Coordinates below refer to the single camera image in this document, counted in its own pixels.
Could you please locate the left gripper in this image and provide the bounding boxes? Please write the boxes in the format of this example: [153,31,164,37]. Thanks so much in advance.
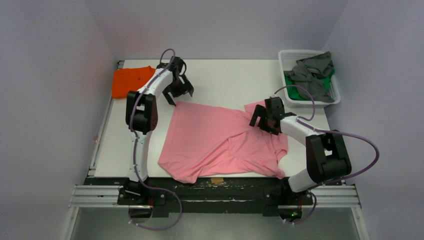
[162,74,193,105]

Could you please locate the pink t shirt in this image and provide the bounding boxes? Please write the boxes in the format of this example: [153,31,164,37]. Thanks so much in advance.
[158,101,289,184]

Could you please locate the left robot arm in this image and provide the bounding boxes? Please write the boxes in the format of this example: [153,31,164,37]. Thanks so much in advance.
[118,56,194,205]

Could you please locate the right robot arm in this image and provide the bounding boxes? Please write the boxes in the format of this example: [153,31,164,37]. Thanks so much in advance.
[249,97,352,204]

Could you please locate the green t shirt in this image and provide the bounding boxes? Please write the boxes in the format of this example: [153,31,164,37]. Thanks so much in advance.
[284,69,336,103]

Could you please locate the folded orange t shirt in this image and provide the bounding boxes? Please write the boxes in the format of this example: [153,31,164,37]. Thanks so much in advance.
[111,66,156,99]

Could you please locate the white plastic basket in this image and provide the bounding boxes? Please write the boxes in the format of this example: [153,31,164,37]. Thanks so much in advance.
[278,49,341,108]

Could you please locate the grey t shirt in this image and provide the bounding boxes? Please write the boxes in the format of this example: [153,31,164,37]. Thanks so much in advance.
[283,51,336,103]

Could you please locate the brown tape piece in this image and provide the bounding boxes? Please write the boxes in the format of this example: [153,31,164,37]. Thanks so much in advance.
[210,177,225,185]

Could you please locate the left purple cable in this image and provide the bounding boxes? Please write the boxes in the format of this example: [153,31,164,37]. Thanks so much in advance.
[127,48,184,233]

